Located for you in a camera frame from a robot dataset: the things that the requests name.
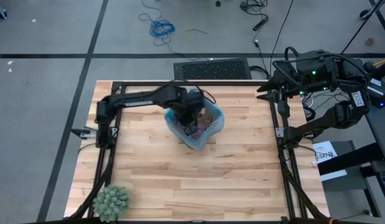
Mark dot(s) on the silver mounting bracket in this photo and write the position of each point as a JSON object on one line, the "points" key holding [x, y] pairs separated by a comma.
{"points": [[280, 132], [114, 132]]}

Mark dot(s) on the black tripod base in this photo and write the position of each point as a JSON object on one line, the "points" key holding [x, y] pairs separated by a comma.
{"points": [[365, 13]]}

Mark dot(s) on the green artificial plant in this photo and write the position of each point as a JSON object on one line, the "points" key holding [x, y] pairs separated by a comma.
{"points": [[111, 203]]}

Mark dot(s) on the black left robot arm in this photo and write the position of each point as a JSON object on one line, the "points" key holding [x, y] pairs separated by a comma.
{"points": [[133, 99]]}

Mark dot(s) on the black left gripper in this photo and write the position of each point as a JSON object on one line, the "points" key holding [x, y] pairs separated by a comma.
{"points": [[187, 107]]}

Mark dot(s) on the black table frame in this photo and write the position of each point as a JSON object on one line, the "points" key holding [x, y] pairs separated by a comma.
{"points": [[230, 83]]}

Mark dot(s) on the white paper sheet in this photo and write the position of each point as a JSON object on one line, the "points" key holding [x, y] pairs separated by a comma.
{"points": [[325, 149]]}

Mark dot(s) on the black perforated floor mat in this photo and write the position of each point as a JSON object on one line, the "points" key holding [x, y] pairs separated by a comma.
{"points": [[211, 70]]}

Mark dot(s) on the black stand bar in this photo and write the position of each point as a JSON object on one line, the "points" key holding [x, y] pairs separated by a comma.
{"points": [[351, 158]]}

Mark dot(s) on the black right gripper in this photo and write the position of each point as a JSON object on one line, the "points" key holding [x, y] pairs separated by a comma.
{"points": [[289, 81]]}

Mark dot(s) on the black electronic device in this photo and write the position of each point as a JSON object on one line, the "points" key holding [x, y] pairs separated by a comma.
{"points": [[381, 93]]}

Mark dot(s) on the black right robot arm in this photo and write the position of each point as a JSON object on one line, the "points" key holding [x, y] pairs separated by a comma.
{"points": [[335, 115]]}

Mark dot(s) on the black caster wheel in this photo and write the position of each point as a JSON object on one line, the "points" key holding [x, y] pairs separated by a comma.
{"points": [[0, 12]]}

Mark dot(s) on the blue plastic bin liner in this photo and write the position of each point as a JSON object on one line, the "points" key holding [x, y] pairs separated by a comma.
{"points": [[173, 124]]}

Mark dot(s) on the black table clamp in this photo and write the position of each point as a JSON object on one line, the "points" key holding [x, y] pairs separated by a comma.
{"points": [[85, 133]]}

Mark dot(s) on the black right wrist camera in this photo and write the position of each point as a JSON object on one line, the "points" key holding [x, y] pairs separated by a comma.
{"points": [[283, 107]]}

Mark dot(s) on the grey desk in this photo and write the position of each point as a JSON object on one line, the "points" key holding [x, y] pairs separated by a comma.
{"points": [[382, 130]]}

